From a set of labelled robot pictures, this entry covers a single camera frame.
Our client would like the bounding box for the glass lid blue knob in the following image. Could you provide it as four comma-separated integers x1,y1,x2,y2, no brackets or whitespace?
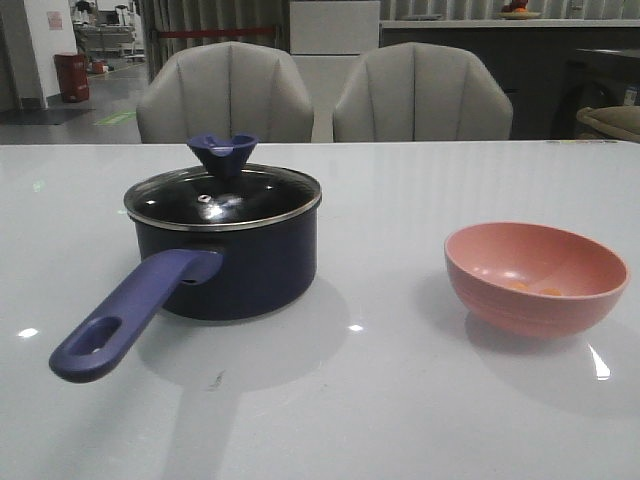
124,134,322,232

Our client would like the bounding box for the pink bowl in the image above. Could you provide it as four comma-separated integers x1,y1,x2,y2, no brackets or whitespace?
444,222,630,339

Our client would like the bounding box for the dark blue saucepan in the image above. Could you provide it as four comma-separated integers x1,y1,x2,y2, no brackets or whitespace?
49,203,320,383

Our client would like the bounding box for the beige chair right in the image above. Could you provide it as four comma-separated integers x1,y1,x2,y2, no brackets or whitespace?
332,42,513,142

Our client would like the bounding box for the beige chair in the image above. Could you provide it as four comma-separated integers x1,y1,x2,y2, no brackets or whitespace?
136,42,314,143
332,42,513,142

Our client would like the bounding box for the beige chair left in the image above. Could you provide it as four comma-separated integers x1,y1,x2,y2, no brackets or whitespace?
136,42,314,143

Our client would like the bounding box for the white cabinet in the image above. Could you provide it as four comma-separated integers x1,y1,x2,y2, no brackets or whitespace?
289,1,380,143

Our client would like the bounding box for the dark counter with white top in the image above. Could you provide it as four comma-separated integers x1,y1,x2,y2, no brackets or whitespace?
380,19,639,140

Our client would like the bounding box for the fruit plate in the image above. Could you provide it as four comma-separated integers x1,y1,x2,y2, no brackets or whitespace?
498,0,541,20

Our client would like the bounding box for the red bin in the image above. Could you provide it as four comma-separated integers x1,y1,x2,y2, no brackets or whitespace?
54,53,90,103

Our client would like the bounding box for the beige cushion seat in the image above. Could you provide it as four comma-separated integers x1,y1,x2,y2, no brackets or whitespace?
576,106,639,143

